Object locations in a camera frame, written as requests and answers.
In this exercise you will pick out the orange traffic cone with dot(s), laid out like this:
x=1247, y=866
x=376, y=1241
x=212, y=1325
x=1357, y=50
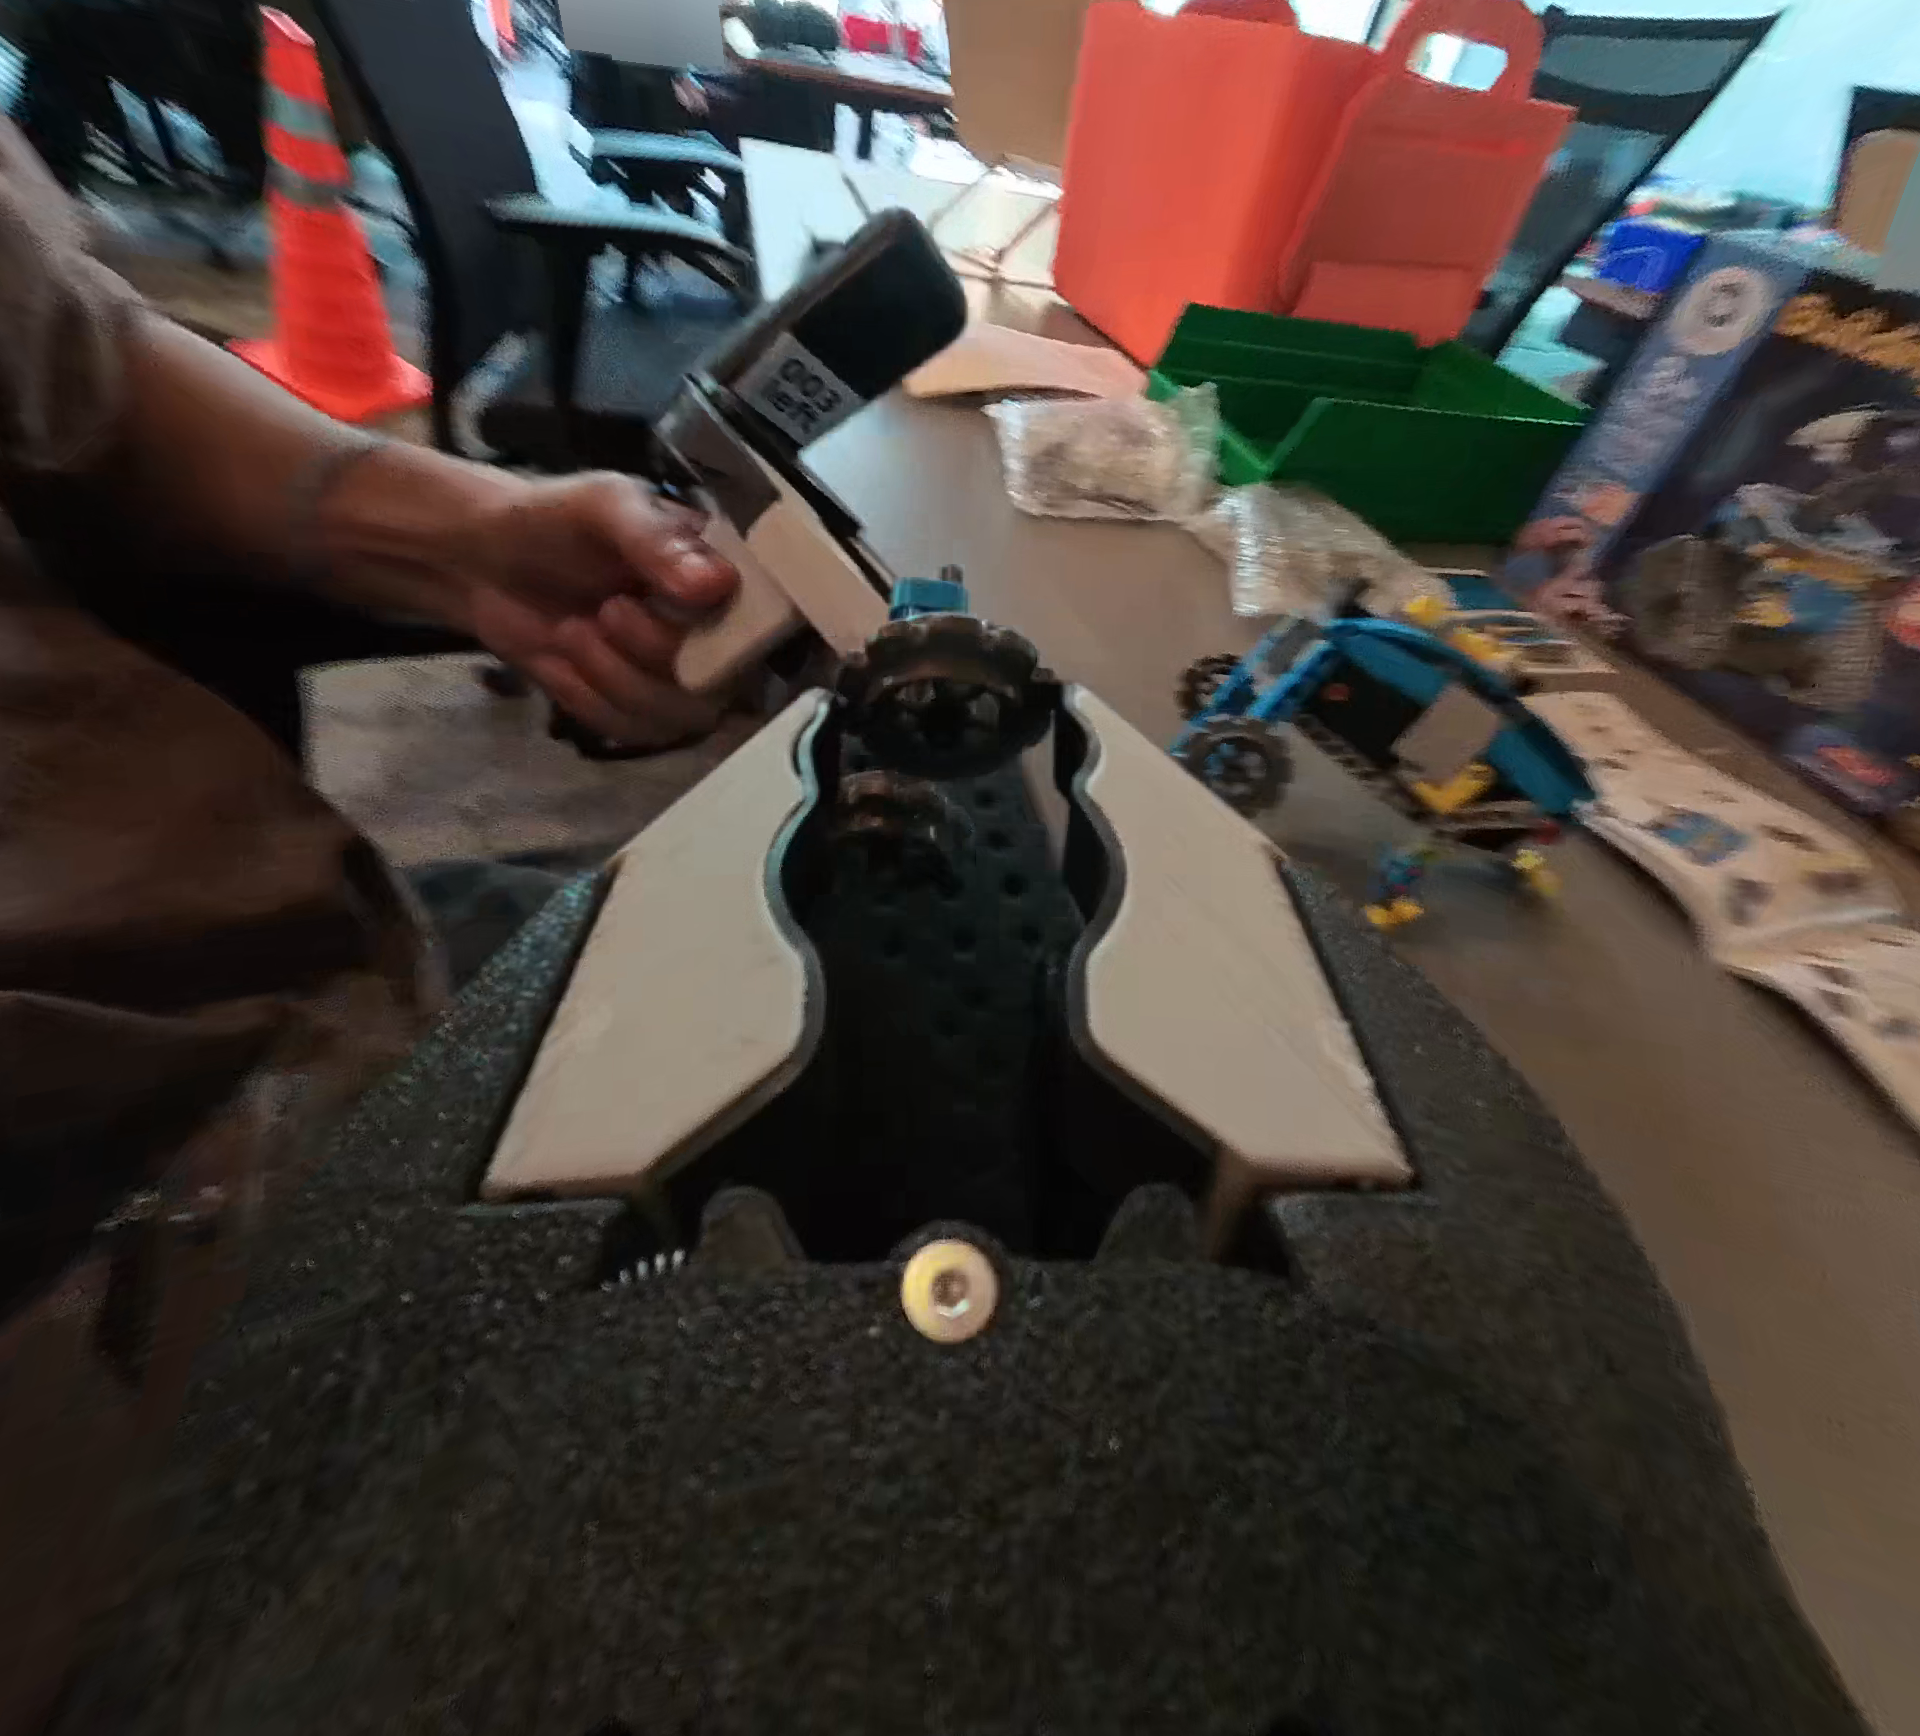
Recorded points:
x=322, y=267

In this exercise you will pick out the clear bubble wrap bag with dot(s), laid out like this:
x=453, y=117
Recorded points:
x=1095, y=461

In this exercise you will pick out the black armrest office chair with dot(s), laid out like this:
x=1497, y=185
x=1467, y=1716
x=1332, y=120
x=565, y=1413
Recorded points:
x=434, y=117

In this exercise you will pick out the person's left forearm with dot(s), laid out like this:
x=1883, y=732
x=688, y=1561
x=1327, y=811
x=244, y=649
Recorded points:
x=301, y=490

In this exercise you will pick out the small yellow blue brick piece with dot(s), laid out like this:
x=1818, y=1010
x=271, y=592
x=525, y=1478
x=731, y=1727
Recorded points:
x=1394, y=908

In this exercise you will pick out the blue robot kit box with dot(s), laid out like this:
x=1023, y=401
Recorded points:
x=1801, y=490

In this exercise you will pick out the white instruction booklet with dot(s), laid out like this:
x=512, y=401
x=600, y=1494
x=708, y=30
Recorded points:
x=1771, y=896

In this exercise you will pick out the clear plastic bag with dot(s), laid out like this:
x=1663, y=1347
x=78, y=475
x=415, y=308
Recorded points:
x=1304, y=550

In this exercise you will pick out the person's left hand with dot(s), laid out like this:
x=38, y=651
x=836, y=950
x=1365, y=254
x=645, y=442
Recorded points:
x=585, y=581

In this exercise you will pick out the dark mesh-back chair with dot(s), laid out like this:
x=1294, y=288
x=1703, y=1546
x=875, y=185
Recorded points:
x=1650, y=101

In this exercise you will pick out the blue sticker sheet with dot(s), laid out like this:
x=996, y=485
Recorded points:
x=1545, y=656

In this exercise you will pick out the cardboard box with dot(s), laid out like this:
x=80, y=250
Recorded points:
x=1035, y=71

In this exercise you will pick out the blue beam with grey wheels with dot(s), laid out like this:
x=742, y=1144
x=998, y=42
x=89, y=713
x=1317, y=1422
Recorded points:
x=944, y=701

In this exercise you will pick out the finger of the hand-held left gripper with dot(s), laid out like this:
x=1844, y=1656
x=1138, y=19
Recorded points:
x=795, y=574

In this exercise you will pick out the blue toy robot body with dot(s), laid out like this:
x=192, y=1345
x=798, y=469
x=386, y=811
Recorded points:
x=1425, y=687

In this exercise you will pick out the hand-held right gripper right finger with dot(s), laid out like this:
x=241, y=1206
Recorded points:
x=1231, y=1016

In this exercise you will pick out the small blue crate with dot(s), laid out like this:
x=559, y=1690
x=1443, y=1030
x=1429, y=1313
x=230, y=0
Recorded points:
x=1650, y=254

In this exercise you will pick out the green plastic bin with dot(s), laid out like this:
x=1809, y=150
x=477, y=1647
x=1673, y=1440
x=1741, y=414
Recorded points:
x=1394, y=477

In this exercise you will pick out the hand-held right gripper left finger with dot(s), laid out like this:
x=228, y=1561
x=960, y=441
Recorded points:
x=660, y=1016

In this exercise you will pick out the orange tote bag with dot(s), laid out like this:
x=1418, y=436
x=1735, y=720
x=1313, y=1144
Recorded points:
x=1201, y=190

